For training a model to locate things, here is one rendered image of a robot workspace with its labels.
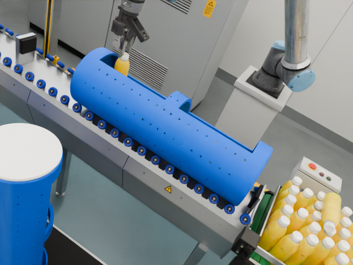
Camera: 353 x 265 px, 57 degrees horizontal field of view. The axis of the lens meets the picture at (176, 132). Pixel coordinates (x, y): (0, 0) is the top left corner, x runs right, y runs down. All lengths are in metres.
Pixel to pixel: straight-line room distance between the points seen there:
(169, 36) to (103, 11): 0.75
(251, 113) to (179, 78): 1.25
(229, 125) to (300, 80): 0.56
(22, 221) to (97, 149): 0.45
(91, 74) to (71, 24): 2.37
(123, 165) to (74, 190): 1.00
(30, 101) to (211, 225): 1.05
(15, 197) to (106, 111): 0.48
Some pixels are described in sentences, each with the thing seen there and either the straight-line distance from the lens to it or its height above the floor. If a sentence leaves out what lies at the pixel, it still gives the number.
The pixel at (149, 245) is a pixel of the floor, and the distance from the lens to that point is 2.32.
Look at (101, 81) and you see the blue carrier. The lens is 1.40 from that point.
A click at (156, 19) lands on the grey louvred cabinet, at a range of 3.12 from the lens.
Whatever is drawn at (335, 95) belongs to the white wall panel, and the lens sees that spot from 4.19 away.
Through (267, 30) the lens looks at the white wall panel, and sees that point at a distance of 4.08.
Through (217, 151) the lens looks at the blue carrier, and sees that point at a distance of 1.25.
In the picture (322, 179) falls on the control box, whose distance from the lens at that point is 1.63.
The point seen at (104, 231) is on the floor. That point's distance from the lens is 2.31.
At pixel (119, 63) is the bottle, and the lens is 1.50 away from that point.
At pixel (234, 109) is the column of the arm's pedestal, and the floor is 0.91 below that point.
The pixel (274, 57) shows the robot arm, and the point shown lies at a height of 1.30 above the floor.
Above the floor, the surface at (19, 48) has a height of 1.03.
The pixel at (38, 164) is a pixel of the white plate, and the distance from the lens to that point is 1.21.
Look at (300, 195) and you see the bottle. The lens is 1.54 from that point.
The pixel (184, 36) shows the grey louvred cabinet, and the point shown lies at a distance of 3.01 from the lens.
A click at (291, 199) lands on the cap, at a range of 1.43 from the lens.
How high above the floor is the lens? 1.94
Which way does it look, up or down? 38 degrees down
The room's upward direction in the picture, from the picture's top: 23 degrees clockwise
